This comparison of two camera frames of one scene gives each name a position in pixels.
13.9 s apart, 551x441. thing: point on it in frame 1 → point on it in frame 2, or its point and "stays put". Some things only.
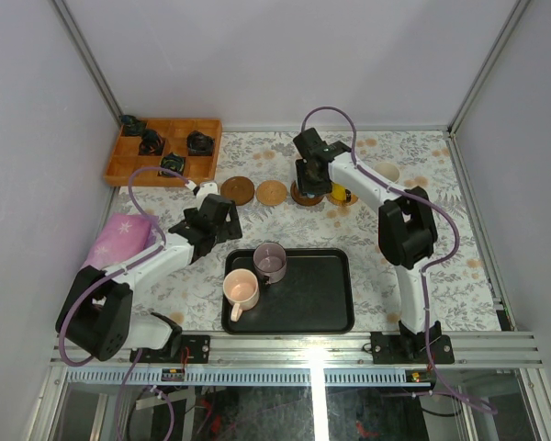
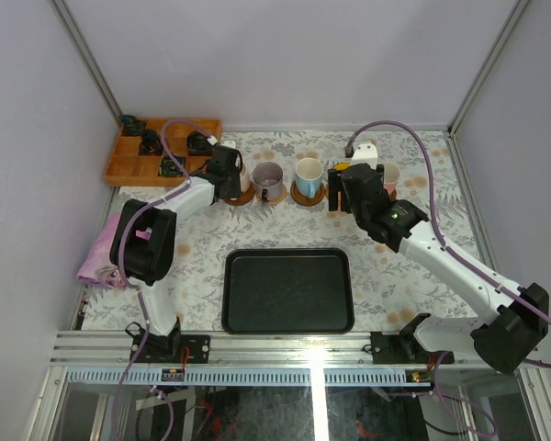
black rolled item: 131,126 stays put
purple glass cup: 270,262 → 268,175
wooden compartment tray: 189,146 stays put
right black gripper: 305,187 → 335,186
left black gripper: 230,220 → 232,179
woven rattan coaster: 271,192 stays put
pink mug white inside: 388,171 stays put
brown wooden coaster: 301,198 stays put
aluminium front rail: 329,351 stays put
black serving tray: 316,295 stays put
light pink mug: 241,291 → 244,178
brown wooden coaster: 239,189 stays put
